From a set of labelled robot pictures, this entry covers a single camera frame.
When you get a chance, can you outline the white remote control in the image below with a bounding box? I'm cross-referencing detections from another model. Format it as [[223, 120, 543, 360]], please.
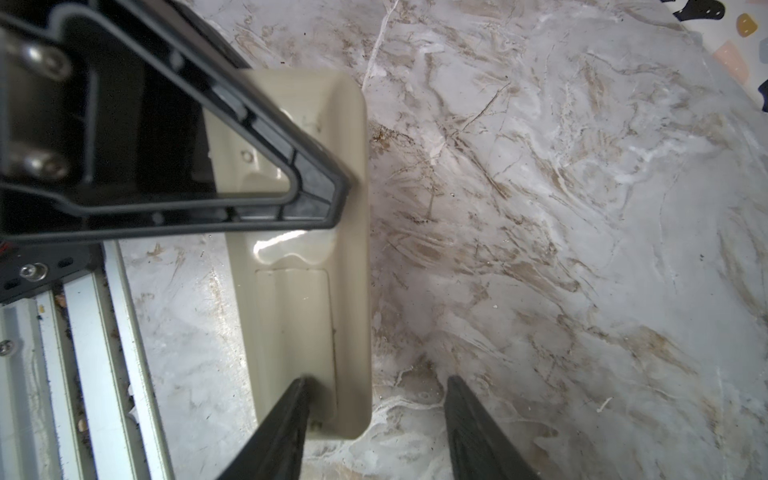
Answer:
[[225, 69, 372, 440]]

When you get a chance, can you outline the remote battery cover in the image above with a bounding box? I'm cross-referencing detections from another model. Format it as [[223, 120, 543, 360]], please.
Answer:
[[254, 269, 337, 429]]

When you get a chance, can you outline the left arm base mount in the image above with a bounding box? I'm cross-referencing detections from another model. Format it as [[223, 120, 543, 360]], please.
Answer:
[[1, 242, 103, 305]]

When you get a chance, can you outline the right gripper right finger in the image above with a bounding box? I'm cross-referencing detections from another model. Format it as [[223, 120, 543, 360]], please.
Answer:
[[444, 375, 539, 480]]

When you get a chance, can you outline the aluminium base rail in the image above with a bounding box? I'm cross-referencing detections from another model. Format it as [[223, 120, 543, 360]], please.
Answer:
[[1, 241, 173, 479]]

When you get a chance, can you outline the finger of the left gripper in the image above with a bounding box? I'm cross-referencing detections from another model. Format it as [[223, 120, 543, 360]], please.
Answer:
[[1, 1, 350, 243]]

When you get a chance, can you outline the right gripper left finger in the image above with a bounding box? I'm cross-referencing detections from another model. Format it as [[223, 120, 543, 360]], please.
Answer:
[[219, 377, 310, 480]]

